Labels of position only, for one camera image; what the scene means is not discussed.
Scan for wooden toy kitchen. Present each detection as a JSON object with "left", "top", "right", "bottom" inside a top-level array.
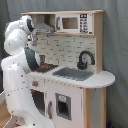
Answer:
[{"left": 20, "top": 9, "right": 116, "bottom": 128}]

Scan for black toy stovetop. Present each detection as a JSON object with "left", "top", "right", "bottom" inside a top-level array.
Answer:
[{"left": 37, "top": 63, "right": 57, "bottom": 73}]

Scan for white microwave door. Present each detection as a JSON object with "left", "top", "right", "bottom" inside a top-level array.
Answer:
[{"left": 56, "top": 14, "right": 93, "bottom": 34}]

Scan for grey toy sink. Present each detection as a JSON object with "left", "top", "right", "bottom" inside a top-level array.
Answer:
[{"left": 53, "top": 67, "right": 93, "bottom": 81}]

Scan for red right oven knob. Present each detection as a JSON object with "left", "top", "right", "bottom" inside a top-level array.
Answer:
[{"left": 32, "top": 81, "right": 39, "bottom": 87}]

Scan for black toy faucet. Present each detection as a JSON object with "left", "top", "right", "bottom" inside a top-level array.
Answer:
[{"left": 77, "top": 50, "right": 95, "bottom": 70}]

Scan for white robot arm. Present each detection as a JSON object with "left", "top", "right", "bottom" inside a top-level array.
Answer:
[{"left": 1, "top": 15, "right": 55, "bottom": 128}]

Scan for grey range hood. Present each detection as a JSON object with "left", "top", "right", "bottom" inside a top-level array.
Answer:
[{"left": 35, "top": 15, "right": 54, "bottom": 33}]

